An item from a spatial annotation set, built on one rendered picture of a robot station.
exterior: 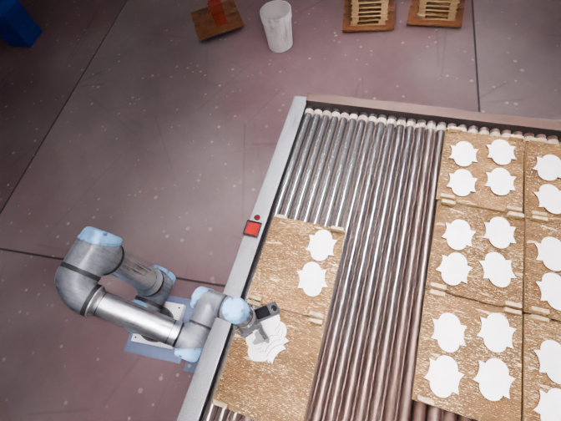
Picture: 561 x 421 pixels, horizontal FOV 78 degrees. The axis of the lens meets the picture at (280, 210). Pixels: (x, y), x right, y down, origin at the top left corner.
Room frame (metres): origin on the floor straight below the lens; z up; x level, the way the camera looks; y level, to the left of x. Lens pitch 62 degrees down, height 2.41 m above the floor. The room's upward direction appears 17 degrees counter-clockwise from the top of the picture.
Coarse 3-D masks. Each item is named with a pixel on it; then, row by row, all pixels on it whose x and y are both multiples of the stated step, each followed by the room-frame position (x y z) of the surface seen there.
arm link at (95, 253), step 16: (80, 240) 0.57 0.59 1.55; (96, 240) 0.55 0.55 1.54; (112, 240) 0.56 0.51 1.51; (80, 256) 0.51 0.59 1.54; (96, 256) 0.51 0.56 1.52; (112, 256) 0.52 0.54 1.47; (128, 256) 0.56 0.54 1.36; (80, 272) 0.47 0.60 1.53; (96, 272) 0.47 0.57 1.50; (112, 272) 0.50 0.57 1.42; (128, 272) 0.52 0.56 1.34; (144, 272) 0.54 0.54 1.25; (160, 272) 0.57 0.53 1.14; (144, 288) 0.51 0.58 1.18; (160, 288) 0.51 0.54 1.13; (160, 304) 0.47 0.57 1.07
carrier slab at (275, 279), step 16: (272, 224) 0.73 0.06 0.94; (288, 224) 0.70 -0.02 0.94; (304, 224) 0.68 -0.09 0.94; (272, 240) 0.65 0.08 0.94; (288, 240) 0.63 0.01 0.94; (304, 240) 0.60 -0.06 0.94; (336, 240) 0.56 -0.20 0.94; (272, 256) 0.57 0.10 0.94; (288, 256) 0.55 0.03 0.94; (304, 256) 0.53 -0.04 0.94; (336, 256) 0.48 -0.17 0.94; (256, 272) 0.52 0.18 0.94; (272, 272) 0.50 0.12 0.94; (288, 272) 0.48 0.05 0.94; (336, 272) 0.41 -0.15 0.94; (256, 288) 0.45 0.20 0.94; (272, 288) 0.43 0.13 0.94; (288, 288) 0.41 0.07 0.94; (288, 304) 0.35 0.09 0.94; (304, 304) 0.33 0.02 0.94; (320, 304) 0.31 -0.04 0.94
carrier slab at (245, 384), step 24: (288, 312) 0.31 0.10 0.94; (288, 336) 0.23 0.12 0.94; (312, 336) 0.20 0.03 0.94; (240, 360) 0.19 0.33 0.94; (288, 360) 0.14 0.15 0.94; (312, 360) 0.11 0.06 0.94; (240, 384) 0.11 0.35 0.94; (264, 384) 0.08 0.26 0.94; (288, 384) 0.06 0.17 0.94; (240, 408) 0.03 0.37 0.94; (264, 408) 0.00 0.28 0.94; (288, 408) -0.02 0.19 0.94
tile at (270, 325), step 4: (276, 316) 0.30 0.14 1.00; (268, 320) 0.30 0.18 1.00; (272, 320) 0.29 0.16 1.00; (276, 320) 0.29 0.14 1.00; (264, 324) 0.29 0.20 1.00; (268, 324) 0.28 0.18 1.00; (272, 324) 0.28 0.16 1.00; (276, 324) 0.27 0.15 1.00; (264, 328) 0.27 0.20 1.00; (268, 328) 0.27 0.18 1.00; (272, 328) 0.26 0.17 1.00; (268, 332) 0.25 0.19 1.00; (272, 332) 0.25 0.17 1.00; (276, 332) 0.24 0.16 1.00; (248, 336) 0.26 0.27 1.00; (252, 336) 0.26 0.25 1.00; (268, 336) 0.24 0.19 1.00
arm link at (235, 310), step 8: (224, 304) 0.30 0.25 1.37; (232, 304) 0.29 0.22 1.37; (240, 304) 0.29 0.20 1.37; (224, 312) 0.28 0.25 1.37; (232, 312) 0.27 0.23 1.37; (240, 312) 0.26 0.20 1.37; (248, 312) 0.27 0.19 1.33; (232, 320) 0.25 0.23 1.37; (240, 320) 0.25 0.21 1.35; (248, 320) 0.25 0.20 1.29
